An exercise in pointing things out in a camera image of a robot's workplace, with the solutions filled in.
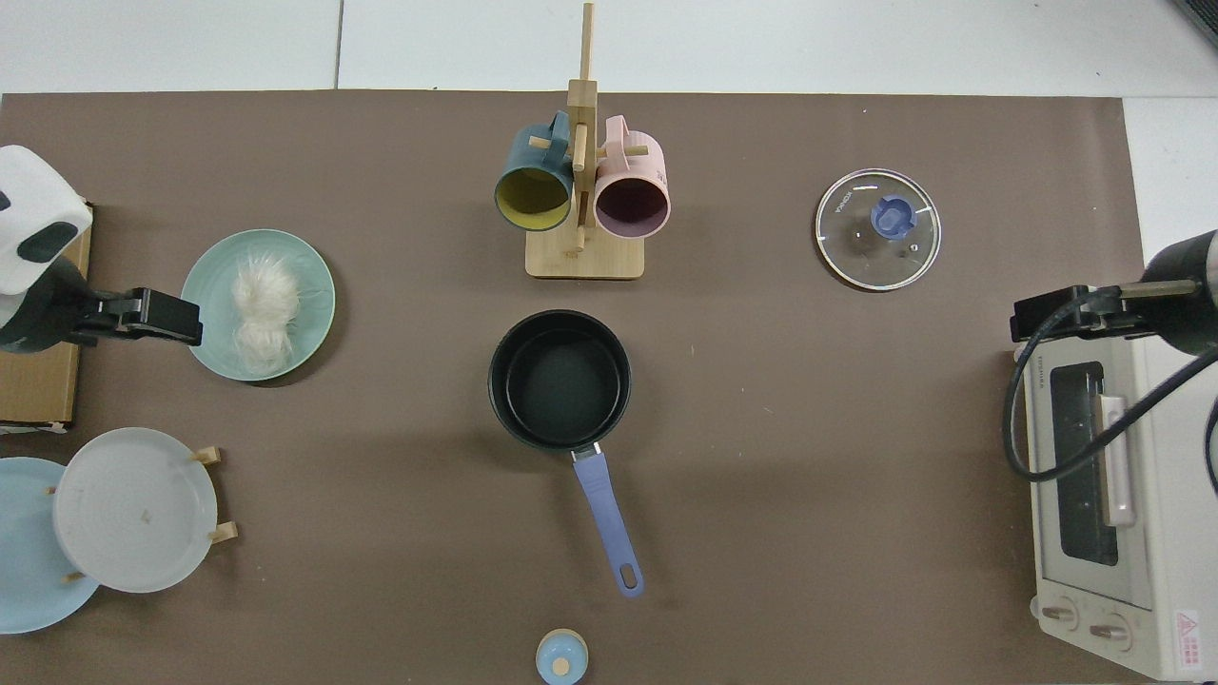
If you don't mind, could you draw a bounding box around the white vermicelli bundle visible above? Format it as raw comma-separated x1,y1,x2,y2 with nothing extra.
230,249,302,374

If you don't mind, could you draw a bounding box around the glass lid with blue knob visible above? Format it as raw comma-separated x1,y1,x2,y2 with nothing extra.
815,168,943,291

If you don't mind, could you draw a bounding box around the pale green plate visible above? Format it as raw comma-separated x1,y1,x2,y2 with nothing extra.
180,228,337,383

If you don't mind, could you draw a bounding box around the grey plate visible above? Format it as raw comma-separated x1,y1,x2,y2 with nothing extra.
52,427,219,595

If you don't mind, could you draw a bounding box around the wooden plate rack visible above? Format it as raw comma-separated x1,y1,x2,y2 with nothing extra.
46,445,239,583

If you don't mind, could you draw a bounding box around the light blue plate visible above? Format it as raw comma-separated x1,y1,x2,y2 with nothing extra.
0,457,101,636

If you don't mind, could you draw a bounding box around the pale toaster oven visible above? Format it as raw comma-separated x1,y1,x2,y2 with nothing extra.
1013,317,1218,682

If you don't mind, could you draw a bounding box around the brown table cloth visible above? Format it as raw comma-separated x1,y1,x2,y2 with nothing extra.
0,91,1150,685

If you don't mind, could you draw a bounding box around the dark teal cup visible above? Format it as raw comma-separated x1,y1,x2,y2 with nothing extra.
493,111,575,232

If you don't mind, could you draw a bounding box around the wooden cup stand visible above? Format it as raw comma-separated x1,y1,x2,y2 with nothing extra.
525,2,658,281

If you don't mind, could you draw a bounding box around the pink cup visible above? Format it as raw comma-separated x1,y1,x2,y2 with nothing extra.
593,115,672,238

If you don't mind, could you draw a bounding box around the small blue round thing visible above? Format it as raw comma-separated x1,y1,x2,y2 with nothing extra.
536,630,589,684

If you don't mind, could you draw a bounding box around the wire basket with wooden floor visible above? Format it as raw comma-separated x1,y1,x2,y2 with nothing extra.
0,195,94,434

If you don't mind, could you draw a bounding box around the black pot with blue handle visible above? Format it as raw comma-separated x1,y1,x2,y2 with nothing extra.
488,310,646,599

